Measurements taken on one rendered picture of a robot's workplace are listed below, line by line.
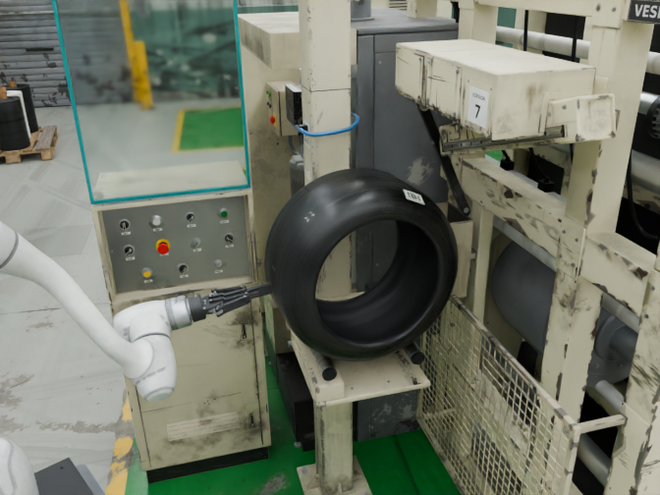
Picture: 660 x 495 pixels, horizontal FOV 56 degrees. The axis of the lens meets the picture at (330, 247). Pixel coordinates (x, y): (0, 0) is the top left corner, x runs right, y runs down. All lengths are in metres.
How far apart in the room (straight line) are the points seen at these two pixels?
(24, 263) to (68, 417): 1.95
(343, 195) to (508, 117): 0.49
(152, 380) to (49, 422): 1.78
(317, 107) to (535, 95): 0.72
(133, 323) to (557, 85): 1.21
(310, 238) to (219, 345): 0.97
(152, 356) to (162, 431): 1.09
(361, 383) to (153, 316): 0.68
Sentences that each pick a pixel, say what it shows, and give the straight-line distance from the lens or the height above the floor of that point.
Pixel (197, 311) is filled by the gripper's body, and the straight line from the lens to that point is 1.77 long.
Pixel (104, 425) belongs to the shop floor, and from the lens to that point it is 3.28.
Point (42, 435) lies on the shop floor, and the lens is 3.34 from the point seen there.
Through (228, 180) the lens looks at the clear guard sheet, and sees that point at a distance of 2.25.
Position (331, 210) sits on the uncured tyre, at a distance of 1.65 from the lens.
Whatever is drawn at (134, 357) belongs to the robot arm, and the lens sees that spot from 1.65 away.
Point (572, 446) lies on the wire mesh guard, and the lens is 1.65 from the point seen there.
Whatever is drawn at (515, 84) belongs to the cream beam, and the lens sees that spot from 1.43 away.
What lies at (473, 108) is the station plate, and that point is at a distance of 1.49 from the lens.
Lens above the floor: 2.00
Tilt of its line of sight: 25 degrees down
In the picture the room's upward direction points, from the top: 1 degrees counter-clockwise
